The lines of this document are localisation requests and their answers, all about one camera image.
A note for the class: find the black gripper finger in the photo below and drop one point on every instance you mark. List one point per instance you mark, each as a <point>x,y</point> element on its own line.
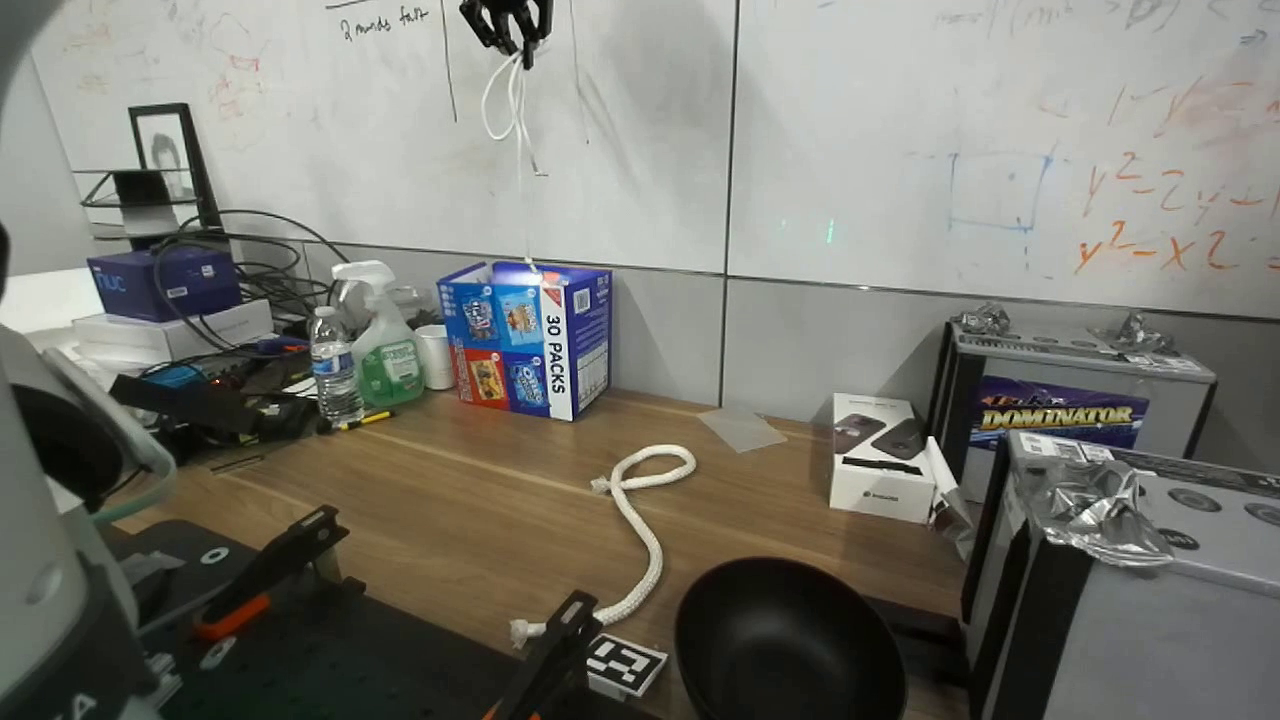
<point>484,23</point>
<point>538,26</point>

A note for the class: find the small dark blue box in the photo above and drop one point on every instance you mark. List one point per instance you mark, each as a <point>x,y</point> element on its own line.
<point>164,281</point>

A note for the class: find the flat white box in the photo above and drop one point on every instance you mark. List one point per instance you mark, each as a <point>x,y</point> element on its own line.
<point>163,334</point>

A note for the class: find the white phone box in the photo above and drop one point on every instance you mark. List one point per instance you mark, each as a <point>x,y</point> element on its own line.
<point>881,467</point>

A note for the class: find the silver Dominator battery box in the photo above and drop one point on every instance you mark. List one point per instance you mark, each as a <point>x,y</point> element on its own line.
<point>1067,406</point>

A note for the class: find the plain silver battery box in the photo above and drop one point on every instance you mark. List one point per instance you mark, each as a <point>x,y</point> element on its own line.
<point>1147,627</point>

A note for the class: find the blue snack pack carton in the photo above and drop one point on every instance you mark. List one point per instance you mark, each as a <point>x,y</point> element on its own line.
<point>527,342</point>

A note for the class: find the green white packet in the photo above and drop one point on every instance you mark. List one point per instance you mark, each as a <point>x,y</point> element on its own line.
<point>387,363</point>

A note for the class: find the clear plastic water bottle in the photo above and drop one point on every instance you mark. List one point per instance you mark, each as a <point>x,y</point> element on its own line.
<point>334,372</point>

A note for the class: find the yellow pen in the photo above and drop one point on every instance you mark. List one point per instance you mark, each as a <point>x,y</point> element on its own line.
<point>362,421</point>

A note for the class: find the black tool pile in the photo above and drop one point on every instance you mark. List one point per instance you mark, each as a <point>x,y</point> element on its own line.
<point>212,392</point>

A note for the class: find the small crumpled foil piece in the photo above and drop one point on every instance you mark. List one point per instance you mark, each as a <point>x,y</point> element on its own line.
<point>986,323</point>
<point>1136,338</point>

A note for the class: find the black white fiducial marker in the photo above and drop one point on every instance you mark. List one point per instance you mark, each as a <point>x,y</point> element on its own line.
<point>624,666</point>

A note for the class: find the black perforated base board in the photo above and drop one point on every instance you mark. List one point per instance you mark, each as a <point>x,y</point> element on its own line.
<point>334,666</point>

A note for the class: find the black bowl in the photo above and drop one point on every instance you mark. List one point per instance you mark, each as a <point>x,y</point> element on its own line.
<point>786,642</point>

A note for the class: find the large crumpled foil wad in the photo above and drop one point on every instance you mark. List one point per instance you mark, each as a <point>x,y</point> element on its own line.
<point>1093,502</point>

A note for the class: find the black picture frame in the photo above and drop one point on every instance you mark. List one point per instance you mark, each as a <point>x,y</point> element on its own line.
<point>168,152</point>

